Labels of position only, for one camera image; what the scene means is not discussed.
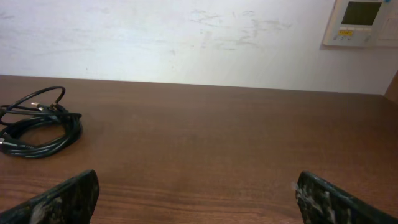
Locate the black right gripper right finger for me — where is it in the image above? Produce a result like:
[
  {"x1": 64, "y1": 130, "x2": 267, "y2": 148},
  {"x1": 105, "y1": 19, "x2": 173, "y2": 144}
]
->
[{"x1": 294, "y1": 171, "x2": 397, "y2": 224}]

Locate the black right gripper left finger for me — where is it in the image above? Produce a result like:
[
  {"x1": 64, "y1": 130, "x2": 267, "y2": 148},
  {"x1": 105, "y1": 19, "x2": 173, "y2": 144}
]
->
[{"x1": 1, "y1": 169, "x2": 100, "y2": 224}]

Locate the long black USB cable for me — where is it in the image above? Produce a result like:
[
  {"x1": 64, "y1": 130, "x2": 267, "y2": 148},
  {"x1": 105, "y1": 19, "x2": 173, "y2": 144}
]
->
[{"x1": 0, "y1": 114, "x2": 83, "y2": 159}]

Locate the black cable with gold plug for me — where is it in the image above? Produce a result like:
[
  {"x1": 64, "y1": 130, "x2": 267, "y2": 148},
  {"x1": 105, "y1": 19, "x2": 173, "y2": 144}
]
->
[{"x1": 0, "y1": 86, "x2": 82, "y2": 125}]

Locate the white wall control panel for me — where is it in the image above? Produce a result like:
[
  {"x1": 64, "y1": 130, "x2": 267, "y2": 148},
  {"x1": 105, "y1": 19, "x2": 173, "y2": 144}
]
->
[{"x1": 322, "y1": 0, "x2": 397, "y2": 47}]

